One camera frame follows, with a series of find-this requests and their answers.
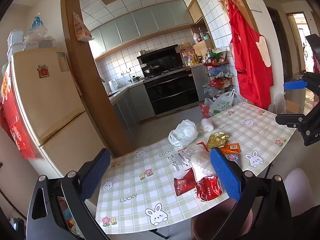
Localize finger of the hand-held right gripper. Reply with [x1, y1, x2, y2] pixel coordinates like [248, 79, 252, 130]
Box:
[275, 109, 314, 130]
[284, 71, 320, 98]

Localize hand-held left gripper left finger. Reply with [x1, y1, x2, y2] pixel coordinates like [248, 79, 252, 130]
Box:
[25, 148, 112, 240]

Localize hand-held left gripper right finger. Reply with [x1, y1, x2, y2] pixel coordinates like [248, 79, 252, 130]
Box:
[209, 148, 293, 240]

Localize gold foil wrapper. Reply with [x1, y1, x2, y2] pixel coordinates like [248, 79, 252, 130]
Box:
[206, 132, 230, 149]

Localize red snack packet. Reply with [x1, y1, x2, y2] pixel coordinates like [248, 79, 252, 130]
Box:
[174, 168, 198, 197]

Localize pink trash bin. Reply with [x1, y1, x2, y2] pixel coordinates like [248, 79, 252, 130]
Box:
[191, 199, 253, 240]

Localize white foam fruit net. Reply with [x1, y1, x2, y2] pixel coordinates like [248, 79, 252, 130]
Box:
[201, 119, 215, 132]

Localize clear plastic bag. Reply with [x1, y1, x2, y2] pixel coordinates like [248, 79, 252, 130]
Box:
[274, 92, 287, 114]

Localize pink dark snack packet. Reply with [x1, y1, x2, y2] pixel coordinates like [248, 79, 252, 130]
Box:
[225, 154, 242, 168]

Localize red crumpled wrapper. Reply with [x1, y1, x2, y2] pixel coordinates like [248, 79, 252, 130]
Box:
[196, 176, 223, 202]

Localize orange snack packet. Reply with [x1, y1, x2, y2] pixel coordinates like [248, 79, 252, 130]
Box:
[220, 143, 241, 153]

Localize checked rabbit tablecloth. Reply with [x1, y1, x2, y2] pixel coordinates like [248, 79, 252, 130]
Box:
[95, 101, 297, 234]

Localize red and clear wrapper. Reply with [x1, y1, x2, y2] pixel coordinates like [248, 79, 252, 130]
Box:
[177, 142, 209, 155]

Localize white printed packet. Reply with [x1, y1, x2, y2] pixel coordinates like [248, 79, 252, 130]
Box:
[167, 150, 193, 172]

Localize red apron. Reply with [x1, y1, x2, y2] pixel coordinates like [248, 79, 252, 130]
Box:
[226, 0, 274, 109]

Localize pale ribbed cloth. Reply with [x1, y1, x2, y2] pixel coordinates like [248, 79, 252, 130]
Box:
[284, 168, 315, 218]

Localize white crumpled plastic bag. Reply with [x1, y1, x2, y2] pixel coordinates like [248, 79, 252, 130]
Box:
[168, 119, 198, 149]

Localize red shopping bag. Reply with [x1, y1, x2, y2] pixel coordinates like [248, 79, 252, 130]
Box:
[199, 102, 210, 119]

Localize white green-print plastic bag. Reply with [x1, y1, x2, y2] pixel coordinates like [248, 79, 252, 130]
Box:
[209, 89, 237, 117]

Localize grey lower kitchen cabinets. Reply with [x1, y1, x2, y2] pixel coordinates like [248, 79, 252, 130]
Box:
[110, 84, 157, 130]

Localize grey kitchen cabinets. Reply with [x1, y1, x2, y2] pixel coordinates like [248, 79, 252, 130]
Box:
[89, 0, 194, 52]
[110, 84, 157, 130]

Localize beige two-door fridge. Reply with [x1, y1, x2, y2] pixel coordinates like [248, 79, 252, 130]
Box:
[10, 49, 108, 180]

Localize red printed cloth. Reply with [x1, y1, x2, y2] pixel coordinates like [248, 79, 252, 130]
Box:
[0, 62, 38, 160]

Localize cluster of kitchen bottles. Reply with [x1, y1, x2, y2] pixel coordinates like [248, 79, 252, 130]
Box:
[180, 42, 228, 65]

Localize black built-in stove oven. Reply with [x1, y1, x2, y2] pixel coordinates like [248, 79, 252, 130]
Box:
[142, 67, 200, 118]

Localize red square fridge magnet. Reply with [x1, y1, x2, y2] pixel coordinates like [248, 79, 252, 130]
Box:
[37, 65, 50, 78]

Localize black range hood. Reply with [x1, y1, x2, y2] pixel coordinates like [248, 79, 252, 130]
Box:
[137, 44, 184, 68]

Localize clear plastic bags pile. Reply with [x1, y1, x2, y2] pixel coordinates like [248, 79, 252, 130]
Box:
[24, 16, 57, 50]

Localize grey upper kitchen cabinets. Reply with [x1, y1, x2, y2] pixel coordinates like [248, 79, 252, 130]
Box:
[89, 0, 194, 52]

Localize white plastic storage box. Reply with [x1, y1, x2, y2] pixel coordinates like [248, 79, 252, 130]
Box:
[7, 29, 25, 60]

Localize black wire storage rack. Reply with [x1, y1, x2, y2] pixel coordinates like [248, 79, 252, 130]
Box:
[202, 51, 234, 98]

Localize wooden wall cabinet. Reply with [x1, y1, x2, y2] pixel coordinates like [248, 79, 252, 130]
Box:
[187, 0, 213, 43]

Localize hanging wall calendar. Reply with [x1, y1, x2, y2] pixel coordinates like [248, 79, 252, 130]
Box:
[72, 11, 95, 42]

